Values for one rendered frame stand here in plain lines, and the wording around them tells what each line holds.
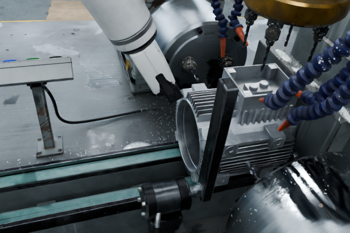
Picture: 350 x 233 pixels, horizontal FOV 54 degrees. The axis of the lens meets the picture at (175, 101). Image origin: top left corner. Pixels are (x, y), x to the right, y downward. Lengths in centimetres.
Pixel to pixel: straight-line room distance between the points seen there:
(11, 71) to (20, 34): 75
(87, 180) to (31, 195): 12
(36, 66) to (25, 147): 28
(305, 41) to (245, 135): 33
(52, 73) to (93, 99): 35
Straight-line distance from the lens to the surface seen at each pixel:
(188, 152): 79
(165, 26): 88
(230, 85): 47
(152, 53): 59
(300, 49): 92
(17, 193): 81
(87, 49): 142
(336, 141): 69
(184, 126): 79
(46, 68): 83
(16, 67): 83
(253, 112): 67
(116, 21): 55
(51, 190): 81
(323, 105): 50
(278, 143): 69
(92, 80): 124
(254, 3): 57
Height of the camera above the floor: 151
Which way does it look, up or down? 39 degrees down
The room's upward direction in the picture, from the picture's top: 6 degrees clockwise
